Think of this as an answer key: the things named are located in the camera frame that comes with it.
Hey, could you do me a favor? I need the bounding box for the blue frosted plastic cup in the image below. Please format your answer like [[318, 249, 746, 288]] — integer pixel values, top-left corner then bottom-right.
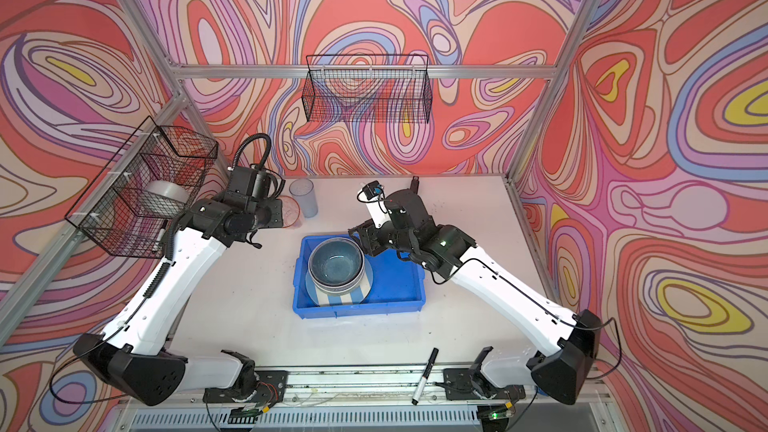
[[289, 178, 318, 218]]

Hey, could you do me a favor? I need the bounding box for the blue plastic bin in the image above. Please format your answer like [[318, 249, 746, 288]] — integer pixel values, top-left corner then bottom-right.
[[292, 235, 426, 319]]

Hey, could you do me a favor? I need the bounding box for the dark teal bowl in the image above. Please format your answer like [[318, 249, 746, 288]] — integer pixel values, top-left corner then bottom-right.
[[308, 237, 363, 287]]

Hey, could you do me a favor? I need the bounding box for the grey ceramic bowl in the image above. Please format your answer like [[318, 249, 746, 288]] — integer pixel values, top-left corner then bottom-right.
[[308, 265, 366, 295]]

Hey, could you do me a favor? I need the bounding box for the pink translucent plastic cup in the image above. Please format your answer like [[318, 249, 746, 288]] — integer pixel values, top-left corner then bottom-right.
[[279, 195, 301, 228]]

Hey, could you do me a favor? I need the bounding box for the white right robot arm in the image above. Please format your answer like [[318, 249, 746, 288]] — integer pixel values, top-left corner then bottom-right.
[[348, 181, 604, 405]]

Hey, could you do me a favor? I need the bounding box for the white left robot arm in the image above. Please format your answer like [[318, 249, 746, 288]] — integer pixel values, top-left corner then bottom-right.
[[73, 164, 285, 406]]

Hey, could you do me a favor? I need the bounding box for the black flashlight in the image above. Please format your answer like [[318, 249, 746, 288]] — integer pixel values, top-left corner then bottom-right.
[[409, 176, 420, 193]]

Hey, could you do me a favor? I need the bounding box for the clear tape roll in basket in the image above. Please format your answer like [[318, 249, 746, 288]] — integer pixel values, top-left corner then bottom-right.
[[140, 180, 190, 218]]

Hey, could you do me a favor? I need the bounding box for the marker in left basket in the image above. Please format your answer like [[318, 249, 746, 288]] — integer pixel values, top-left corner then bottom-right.
[[152, 220, 169, 254]]

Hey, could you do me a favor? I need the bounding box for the black wire basket on left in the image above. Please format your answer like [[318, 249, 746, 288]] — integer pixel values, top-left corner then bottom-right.
[[65, 118, 218, 258]]

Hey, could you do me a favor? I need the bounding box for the black wire basket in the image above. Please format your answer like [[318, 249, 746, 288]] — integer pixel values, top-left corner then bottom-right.
[[301, 53, 433, 124], [65, 118, 218, 258]]

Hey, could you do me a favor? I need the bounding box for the black wire basket on back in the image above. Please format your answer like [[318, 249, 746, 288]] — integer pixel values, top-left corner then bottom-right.
[[301, 53, 433, 124]]

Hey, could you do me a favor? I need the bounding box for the black marker on front rail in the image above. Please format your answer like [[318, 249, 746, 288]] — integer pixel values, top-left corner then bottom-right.
[[411, 348, 439, 406]]

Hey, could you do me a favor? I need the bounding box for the aluminium front rail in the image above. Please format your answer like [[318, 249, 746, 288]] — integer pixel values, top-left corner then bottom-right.
[[119, 362, 601, 412]]

